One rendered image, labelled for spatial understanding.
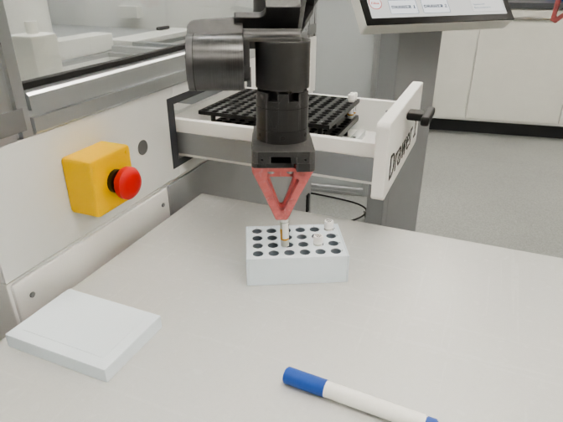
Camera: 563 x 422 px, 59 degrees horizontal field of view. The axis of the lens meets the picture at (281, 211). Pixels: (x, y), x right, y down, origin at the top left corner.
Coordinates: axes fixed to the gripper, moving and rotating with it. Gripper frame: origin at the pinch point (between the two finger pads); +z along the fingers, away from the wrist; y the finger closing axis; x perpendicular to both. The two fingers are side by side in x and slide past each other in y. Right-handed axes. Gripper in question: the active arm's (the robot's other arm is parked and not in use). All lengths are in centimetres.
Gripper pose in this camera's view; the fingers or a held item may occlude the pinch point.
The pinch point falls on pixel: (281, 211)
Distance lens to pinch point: 59.2
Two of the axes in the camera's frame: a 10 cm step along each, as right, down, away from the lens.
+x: 10.0, -0.1, 0.3
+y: 0.3, 4.3, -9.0
